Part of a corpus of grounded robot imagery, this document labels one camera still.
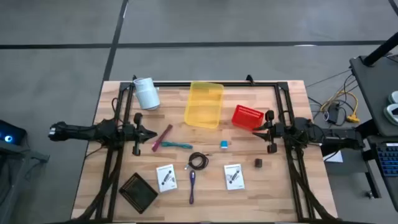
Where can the white rounded device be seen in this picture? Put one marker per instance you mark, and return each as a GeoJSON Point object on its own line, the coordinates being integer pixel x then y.
{"type": "Point", "coordinates": [394, 98]}
{"type": "Point", "coordinates": [391, 115]}

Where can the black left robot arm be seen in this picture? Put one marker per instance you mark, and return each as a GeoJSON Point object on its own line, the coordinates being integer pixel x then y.
{"type": "Point", "coordinates": [81, 132]}

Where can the small brown cube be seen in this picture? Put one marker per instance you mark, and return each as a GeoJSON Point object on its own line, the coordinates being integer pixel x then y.
{"type": "Point", "coordinates": [258, 162]}

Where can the grey cart frame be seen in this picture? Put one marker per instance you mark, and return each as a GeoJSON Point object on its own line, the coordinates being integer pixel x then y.
{"type": "Point", "coordinates": [18, 168]}

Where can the computer case with blue light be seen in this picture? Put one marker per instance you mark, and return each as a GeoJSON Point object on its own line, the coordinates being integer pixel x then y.
{"type": "Point", "coordinates": [11, 133]}

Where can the black mesh basket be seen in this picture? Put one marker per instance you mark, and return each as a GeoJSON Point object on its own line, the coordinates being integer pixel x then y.
{"type": "Point", "coordinates": [138, 193]}

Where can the small blue box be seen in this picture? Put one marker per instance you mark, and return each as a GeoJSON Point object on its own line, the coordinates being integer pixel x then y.
{"type": "Point", "coordinates": [224, 144]}

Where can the yellow translucent plastic bin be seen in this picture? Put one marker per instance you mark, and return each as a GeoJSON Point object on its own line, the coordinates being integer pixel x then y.
{"type": "Point", "coordinates": [203, 104]}

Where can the white paper sheet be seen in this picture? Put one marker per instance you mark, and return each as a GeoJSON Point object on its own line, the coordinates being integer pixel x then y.
{"type": "Point", "coordinates": [335, 158]}

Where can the red plastic basket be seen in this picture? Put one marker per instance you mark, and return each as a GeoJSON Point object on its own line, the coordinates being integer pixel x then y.
{"type": "Point", "coordinates": [247, 117]}

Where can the black backlit keyboard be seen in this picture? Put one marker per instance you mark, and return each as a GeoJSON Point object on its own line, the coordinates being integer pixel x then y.
{"type": "Point", "coordinates": [388, 160]}

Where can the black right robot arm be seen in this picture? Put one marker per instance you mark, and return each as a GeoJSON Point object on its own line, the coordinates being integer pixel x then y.
{"type": "Point", "coordinates": [335, 135]}

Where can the black power adapter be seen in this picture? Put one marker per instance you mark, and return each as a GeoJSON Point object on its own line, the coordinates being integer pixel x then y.
{"type": "Point", "coordinates": [334, 113]}

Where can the white printed booklet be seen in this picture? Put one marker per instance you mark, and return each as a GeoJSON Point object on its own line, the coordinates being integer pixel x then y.
{"type": "Point", "coordinates": [234, 176]}
{"type": "Point", "coordinates": [166, 178]}

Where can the purple pen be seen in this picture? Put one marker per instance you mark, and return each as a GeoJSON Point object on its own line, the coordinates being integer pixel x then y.
{"type": "Point", "coordinates": [192, 186]}

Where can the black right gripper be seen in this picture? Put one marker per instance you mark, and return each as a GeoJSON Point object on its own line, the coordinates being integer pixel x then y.
{"type": "Point", "coordinates": [273, 130]}

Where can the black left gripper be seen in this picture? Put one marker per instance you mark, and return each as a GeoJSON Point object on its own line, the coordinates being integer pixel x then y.
{"type": "Point", "coordinates": [135, 133]}

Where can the grey side desk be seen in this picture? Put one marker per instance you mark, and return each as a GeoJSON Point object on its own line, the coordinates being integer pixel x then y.
{"type": "Point", "coordinates": [373, 93]}

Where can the black pole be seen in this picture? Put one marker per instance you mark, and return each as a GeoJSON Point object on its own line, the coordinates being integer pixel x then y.
{"type": "Point", "coordinates": [381, 49]}

